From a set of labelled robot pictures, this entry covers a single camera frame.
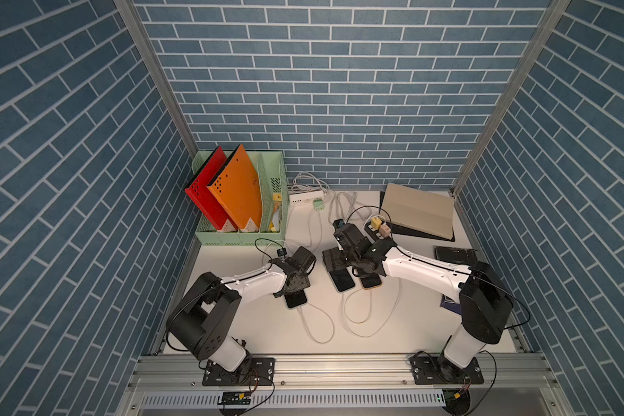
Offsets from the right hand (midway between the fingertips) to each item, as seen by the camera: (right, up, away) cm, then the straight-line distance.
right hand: (335, 254), depth 87 cm
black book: (+46, -2, +10) cm, 47 cm away
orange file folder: (-35, +23, +5) cm, 42 cm away
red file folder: (-44, +19, -4) cm, 48 cm away
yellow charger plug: (+18, +10, +18) cm, 27 cm away
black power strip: (+16, +6, +15) cm, 23 cm away
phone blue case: (-13, -14, -3) cm, 19 cm away
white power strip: (-12, +19, +28) cm, 36 cm away
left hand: (-12, -11, +4) cm, 17 cm away
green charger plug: (-6, +18, +28) cm, 34 cm away
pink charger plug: (+20, +7, +12) cm, 24 cm away
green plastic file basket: (-25, +31, +16) cm, 43 cm away
